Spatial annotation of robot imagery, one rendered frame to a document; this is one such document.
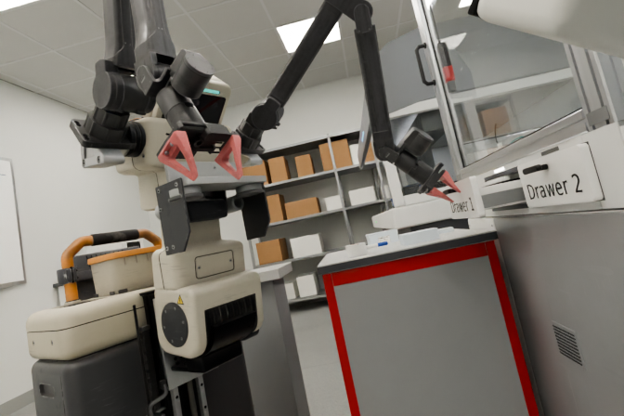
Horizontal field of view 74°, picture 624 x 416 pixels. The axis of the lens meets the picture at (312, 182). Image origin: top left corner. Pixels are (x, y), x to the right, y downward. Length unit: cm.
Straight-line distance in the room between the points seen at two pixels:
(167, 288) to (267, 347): 80
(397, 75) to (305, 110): 359
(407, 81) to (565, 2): 200
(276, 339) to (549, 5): 165
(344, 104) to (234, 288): 476
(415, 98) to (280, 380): 143
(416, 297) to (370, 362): 25
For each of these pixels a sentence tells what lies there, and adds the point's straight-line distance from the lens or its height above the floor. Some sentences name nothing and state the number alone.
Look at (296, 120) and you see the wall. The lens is 570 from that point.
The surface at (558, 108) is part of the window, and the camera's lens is 104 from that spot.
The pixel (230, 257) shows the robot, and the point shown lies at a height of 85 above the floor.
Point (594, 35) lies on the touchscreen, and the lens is 26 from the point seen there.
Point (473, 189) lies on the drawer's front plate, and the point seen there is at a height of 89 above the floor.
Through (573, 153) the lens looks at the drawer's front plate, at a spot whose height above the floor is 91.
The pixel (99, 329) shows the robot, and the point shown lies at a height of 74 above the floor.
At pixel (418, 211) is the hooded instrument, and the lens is 210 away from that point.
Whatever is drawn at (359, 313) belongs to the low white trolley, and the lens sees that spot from 141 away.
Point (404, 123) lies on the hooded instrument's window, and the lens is 217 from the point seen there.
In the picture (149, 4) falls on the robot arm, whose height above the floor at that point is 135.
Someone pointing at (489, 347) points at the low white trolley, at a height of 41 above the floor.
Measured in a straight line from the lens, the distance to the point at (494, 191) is 121.
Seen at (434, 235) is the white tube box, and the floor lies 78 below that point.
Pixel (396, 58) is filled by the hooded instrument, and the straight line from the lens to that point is 225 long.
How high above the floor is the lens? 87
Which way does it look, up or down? 7 degrees up
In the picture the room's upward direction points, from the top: 12 degrees counter-clockwise
